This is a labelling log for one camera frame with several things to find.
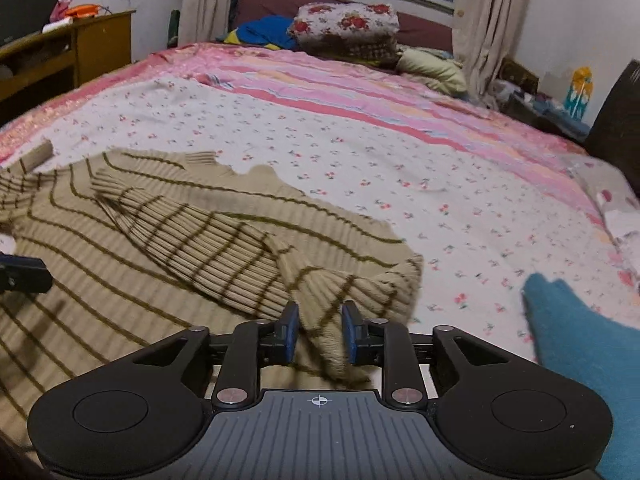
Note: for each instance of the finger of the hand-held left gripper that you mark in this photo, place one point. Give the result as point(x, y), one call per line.
point(25, 272)

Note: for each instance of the dark monitor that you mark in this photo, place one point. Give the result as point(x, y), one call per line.
point(25, 5)

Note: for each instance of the maroon headboard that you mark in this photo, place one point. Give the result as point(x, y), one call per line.
point(280, 2)

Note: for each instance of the teal fuzzy garment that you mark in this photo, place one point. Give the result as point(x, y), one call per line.
point(585, 360)

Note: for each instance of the dark green object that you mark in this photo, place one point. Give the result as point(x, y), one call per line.
point(173, 27)

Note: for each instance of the yellow-green pillow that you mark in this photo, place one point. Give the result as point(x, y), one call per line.
point(432, 70)

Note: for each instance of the beige curtain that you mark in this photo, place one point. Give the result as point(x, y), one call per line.
point(205, 0)
point(492, 25)

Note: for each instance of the brown checked blanket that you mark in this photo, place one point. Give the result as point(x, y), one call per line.
point(367, 50)

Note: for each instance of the orange telephone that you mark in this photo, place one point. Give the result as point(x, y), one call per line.
point(85, 10)

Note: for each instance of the dark brown sofa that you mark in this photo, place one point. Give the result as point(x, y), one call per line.
point(617, 125)

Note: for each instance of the cluttered nightstand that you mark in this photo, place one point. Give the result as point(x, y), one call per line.
point(540, 105)

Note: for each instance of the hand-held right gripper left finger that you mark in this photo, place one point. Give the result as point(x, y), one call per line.
point(290, 335)

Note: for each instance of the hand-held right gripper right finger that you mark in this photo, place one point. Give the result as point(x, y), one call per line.
point(350, 337)

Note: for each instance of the wooden desk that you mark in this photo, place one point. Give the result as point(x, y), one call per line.
point(95, 45)

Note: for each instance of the pink striped blanket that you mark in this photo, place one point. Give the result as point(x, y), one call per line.
point(350, 90)

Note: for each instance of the beige striped knit sweater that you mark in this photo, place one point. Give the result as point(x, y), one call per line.
point(150, 240)

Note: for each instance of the white pink floral cloth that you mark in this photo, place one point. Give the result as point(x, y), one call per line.
point(622, 240)

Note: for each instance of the floral pillow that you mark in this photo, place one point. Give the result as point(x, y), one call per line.
point(345, 21)

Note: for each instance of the blue yellow cloth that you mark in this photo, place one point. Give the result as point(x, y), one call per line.
point(265, 30)

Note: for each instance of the yellow blue wall sticker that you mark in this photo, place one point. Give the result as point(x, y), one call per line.
point(580, 92)

